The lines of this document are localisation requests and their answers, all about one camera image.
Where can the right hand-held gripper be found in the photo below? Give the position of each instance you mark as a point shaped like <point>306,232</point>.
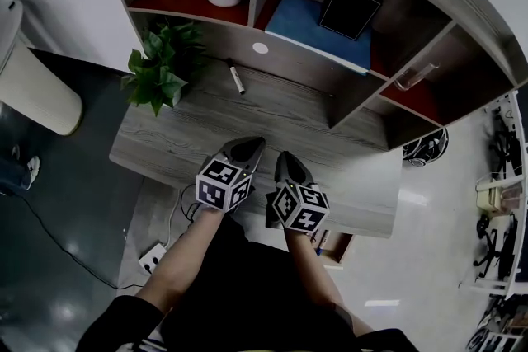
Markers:
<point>301,208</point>

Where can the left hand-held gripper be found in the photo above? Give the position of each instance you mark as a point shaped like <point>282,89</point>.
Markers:
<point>218,185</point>

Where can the black marker pen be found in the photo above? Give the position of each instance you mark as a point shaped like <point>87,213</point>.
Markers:
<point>235,76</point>

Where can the wooden drawer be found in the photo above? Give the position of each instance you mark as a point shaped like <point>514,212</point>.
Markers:
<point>340,247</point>

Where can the person's left forearm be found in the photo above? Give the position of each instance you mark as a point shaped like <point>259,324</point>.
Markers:
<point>181,259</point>

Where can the person's right forearm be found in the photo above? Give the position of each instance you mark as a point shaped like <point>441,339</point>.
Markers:
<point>321,280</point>

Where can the grey wooden desk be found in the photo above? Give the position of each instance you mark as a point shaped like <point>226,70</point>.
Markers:
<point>206,123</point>

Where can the black office chair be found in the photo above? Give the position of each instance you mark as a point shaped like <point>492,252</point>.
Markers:
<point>505,144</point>
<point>491,243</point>

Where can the long white office desk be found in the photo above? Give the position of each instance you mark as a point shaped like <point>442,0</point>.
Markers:
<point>521,177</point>

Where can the grey wooden shelf hutch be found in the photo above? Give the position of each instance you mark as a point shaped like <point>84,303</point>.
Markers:
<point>297,66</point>

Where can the white round sticker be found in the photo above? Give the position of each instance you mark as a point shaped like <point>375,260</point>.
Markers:
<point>260,48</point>

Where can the green potted plant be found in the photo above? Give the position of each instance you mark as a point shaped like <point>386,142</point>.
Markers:
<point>156,70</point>

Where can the person's black clothing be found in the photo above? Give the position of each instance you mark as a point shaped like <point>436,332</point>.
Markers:
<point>247,292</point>

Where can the white power strip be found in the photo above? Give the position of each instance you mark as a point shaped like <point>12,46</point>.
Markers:
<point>152,257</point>

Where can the pile of black backpacks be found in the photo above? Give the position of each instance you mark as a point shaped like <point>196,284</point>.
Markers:
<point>425,148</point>

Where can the blue book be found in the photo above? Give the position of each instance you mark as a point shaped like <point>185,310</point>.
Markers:
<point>297,24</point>

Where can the clear drinking glass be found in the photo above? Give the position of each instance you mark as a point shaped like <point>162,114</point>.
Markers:
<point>408,80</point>

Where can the black box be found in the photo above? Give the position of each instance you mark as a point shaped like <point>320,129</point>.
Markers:
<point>348,10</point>

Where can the beige storage box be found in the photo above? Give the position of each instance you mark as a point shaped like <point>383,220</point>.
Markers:
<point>491,198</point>

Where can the white fluted pedestal table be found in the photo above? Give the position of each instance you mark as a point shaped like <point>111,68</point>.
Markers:
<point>37,95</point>

